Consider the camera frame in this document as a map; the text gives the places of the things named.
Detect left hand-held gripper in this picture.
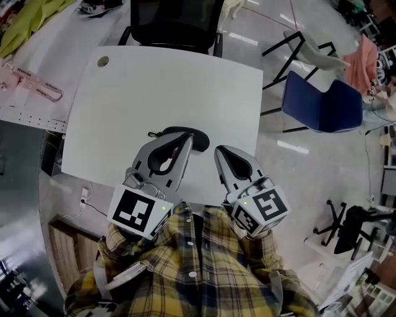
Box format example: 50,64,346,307
106,132,195,241

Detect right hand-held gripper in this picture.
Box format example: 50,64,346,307
214,145,292,240

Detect black glasses case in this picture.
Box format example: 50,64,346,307
147,126,211,153

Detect person's left forearm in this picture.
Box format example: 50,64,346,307
98,221,161,279

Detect person's right forearm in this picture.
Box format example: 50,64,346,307
230,216,284,279

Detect white power strip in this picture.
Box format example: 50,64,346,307
79,186,91,207

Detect blue padded chair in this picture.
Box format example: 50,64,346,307
260,70,364,134

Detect person's yellow plaid shirt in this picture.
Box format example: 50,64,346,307
64,202,319,317

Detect black box under desk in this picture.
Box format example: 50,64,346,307
40,132,66,178

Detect black swivel chair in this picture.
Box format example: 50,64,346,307
312,199,396,261

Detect wooden cabinet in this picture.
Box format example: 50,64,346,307
48,216,103,293

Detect black mesh office chair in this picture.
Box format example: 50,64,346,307
117,0,225,58

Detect grey chair with black legs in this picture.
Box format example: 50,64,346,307
261,29,351,91

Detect peach cloth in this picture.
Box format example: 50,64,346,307
342,33,380,94

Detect white shelf unit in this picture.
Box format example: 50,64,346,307
318,250,396,317

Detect green cloth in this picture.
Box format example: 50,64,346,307
0,0,79,59

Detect black power cable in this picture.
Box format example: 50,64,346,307
82,200,109,216

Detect white shoulder strap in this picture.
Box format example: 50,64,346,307
92,261,147,292

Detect pink lanyard strap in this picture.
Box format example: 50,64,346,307
0,61,65,103

